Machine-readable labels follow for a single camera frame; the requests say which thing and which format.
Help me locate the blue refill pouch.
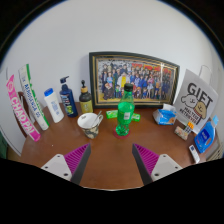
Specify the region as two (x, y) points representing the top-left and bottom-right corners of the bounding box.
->
(194, 115), (219, 154)

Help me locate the green wrapped soap bar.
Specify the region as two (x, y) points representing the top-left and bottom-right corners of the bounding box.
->
(131, 113), (142, 123)
(105, 109), (119, 120)

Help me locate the colourful puzzle cube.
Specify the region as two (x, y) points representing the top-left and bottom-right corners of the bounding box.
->
(184, 121), (195, 134)

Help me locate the white bottle blue cap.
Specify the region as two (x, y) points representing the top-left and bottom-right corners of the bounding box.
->
(43, 87), (65, 124)

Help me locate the green plastic drink bottle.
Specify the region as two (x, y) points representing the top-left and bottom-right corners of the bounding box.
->
(113, 83), (136, 137)

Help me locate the blue tissue pack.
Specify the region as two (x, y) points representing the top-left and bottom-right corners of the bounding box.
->
(152, 103), (178, 126)

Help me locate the metal spoon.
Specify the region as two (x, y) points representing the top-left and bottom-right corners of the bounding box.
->
(92, 110), (104, 128)

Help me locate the brown pump bottle yellow label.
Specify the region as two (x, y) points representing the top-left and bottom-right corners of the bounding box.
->
(78, 79), (94, 114)

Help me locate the camouflage mug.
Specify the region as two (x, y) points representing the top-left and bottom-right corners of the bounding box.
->
(77, 112), (104, 139)

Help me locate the small floral patterned packet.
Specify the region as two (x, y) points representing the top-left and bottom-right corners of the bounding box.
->
(173, 125), (190, 141)

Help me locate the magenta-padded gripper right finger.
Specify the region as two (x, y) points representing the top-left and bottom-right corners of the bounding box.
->
(131, 143), (184, 186)

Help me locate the dark blue pump bottle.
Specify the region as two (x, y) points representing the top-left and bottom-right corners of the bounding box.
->
(59, 75), (79, 118)

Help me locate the white paper gift bag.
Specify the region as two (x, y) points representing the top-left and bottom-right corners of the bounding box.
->
(172, 64), (219, 134)

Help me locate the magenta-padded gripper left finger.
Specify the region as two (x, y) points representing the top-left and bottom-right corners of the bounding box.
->
(40, 143), (92, 185)

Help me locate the small white box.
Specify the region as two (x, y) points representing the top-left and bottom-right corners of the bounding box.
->
(188, 144), (201, 164)

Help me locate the black-framed cartoon group picture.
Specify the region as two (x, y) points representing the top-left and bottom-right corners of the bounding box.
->
(88, 50), (181, 109)

